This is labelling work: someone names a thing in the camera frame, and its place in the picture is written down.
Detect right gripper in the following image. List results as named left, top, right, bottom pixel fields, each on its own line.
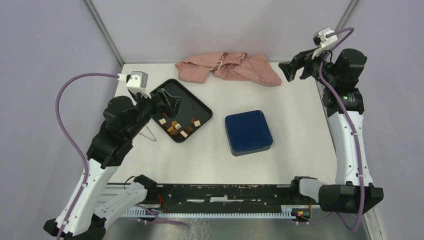
left=279, top=43, right=339, bottom=88

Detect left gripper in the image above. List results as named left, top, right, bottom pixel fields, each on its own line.
left=125, top=87, right=184, bottom=140

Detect black chocolate tray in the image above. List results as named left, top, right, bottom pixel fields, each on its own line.
left=150, top=78, right=213, bottom=143

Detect blue box lid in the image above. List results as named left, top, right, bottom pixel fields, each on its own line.
left=224, top=110, right=273, bottom=143

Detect blue chocolate box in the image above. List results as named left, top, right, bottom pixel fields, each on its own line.
left=229, top=139, right=274, bottom=157

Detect pink silicone tongs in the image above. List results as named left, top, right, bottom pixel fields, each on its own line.
left=138, top=125, right=157, bottom=143

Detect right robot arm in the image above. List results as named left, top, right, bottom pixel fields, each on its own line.
left=278, top=48, right=384, bottom=214

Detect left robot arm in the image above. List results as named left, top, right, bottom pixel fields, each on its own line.
left=43, top=88, right=183, bottom=240

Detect white cube chocolate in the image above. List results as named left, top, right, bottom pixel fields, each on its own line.
left=159, top=118, right=167, bottom=125

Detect pink cloth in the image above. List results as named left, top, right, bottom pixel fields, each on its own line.
left=175, top=51, right=282, bottom=87

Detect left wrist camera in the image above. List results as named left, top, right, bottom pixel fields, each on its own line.
left=118, top=71, right=152, bottom=100

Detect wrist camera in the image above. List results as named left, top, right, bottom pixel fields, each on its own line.
left=118, top=71, right=152, bottom=100
left=311, top=27, right=338, bottom=59

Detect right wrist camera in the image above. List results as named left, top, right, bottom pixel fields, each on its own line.
left=311, top=27, right=338, bottom=59

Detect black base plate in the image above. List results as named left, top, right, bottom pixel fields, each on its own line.
left=140, top=184, right=318, bottom=214

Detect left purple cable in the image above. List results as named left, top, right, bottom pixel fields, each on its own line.
left=54, top=72, right=123, bottom=240

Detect white cable duct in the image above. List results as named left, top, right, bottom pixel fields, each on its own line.
left=121, top=206, right=296, bottom=220

